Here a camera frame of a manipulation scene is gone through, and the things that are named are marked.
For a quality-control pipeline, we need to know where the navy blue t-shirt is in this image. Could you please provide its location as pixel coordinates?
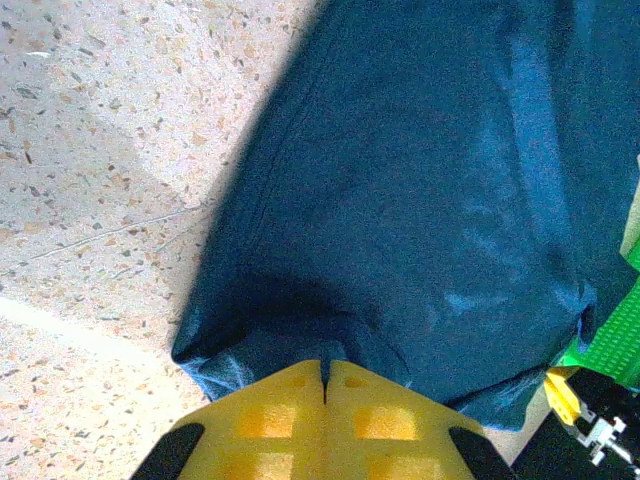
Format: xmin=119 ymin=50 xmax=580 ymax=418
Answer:
xmin=169 ymin=0 xmax=640 ymax=434

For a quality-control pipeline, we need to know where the green plastic basket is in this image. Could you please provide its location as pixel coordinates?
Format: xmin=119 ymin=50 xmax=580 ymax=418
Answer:
xmin=551 ymin=197 xmax=640 ymax=392

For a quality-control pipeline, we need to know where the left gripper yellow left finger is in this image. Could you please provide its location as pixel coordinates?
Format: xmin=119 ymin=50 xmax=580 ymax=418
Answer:
xmin=128 ymin=358 xmax=327 ymax=480

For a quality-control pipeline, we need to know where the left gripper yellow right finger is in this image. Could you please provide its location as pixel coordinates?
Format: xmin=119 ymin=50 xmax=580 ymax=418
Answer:
xmin=322 ymin=359 xmax=519 ymax=480

